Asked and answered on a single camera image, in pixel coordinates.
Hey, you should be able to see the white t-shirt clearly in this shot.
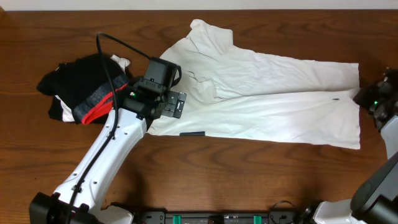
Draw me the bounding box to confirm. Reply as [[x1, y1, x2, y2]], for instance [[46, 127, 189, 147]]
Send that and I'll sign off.
[[149, 19, 360, 149]]

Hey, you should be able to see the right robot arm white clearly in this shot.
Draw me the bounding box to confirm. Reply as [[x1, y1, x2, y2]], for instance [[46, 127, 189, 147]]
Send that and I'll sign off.
[[312, 78, 397, 224]]

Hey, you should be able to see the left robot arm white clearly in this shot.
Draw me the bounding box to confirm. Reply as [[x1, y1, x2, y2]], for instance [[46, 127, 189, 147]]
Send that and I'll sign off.
[[29, 88, 187, 223]]

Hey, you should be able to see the black folded clothes pile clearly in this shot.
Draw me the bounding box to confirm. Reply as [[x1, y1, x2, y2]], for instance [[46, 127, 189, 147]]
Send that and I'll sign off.
[[37, 54, 131, 124]]

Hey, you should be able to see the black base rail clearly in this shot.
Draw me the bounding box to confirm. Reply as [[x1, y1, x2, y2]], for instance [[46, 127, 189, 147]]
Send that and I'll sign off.
[[102, 202, 312, 224]]

